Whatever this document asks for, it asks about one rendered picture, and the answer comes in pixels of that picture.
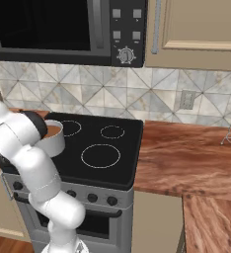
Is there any grey oven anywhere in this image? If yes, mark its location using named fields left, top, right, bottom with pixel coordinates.
left=1, top=171, right=135, bottom=253

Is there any grey wall socket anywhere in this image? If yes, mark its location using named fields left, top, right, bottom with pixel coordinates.
left=179, top=89, right=197, bottom=111

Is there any black oven knob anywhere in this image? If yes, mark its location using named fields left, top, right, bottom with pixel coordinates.
left=12, top=180, right=24, bottom=192
left=66, top=189, right=78, bottom=199
left=87, top=193, right=99, bottom=204
left=107, top=196, right=119, bottom=208

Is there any beige wall cupboard door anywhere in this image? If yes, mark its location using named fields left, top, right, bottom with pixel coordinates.
left=144, top=0, right=231, bottom=72

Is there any grey microwave door handle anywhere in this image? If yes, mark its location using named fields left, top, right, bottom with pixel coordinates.
left=91, top=0, right=105, bottom=49

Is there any beige base cupboard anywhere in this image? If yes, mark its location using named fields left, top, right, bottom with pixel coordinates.
left=0, top=167, right=33, bottom=244

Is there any white saucepan with hot chocolate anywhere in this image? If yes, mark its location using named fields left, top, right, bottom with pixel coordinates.
left=34, top=119, right=67, bottom=158

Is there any black hob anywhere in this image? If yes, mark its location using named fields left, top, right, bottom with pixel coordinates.
left=1, top=112, right=144, bottom=192

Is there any grey cupboard door handle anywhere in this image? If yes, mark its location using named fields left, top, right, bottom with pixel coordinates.
left=150, top=0, right=163, bottom=55

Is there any beige base cupboard panel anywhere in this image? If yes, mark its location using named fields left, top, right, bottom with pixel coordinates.
left=130, top=190, right=185, bottom=253

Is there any black microwave oven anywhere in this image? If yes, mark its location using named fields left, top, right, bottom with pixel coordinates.
left=0, top=0, right=149, bottom=69

